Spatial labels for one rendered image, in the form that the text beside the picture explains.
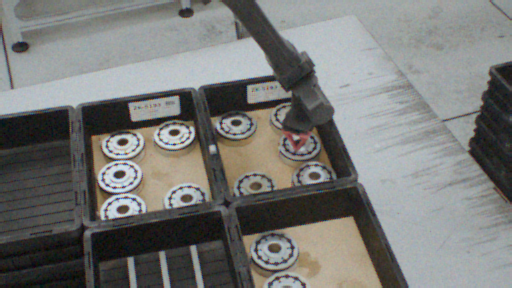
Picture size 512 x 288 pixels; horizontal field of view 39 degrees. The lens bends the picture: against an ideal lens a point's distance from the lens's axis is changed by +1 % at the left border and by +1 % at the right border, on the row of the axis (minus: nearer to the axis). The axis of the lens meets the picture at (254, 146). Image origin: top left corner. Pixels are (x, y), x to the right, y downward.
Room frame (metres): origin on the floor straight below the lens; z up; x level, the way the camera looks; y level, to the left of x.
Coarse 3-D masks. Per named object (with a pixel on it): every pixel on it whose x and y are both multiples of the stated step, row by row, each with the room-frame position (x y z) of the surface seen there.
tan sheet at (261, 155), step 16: (256, 112) 1.39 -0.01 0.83; (256, 144) 1.27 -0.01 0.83; (272, 144) 1.27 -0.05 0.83; (224, 160) 1.21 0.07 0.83; (240, 160) 1.21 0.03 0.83; (256, 160) 1.21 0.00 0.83; (272, 160) 1.21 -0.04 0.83; (320, 160) 1.21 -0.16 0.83; (272, 176) 1.16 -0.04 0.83; (288, 176) 1.16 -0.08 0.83
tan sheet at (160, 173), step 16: (144, 128) 1.33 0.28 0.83; (96, 144) 1.28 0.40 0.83; (96, 160) 1.22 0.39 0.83; (144, 160) 1.22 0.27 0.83; (160, 160) 1.22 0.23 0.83; (176, 160) 1.22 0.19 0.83; (192, 160) 1.22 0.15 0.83; (144, 176) 1.17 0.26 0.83; (160, 176) 1.16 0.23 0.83; (176, 176) 1.16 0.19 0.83; (192, 176) 1.16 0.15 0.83; (144, 192) 1.11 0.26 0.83; (160, 192) 1.11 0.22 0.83; (208, 192) 1.11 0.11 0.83; (160, 208) 1.06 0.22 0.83
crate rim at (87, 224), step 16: (128, 96) 1.34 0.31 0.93; (144, 96) 1.34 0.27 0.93; (160, 96) 1.35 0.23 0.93; (80, 112) 1.29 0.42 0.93; (80, 128) 1.25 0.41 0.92; (80, 144) 1.18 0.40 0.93; (208, 144) 1.17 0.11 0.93; (80, 160) 1.13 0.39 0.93; (80, 176) 1.08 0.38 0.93; (80, 192) 1.03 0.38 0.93; (176, 208) 0.98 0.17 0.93; (192, 208) 0.98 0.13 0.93; (96, 224) 0.94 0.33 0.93
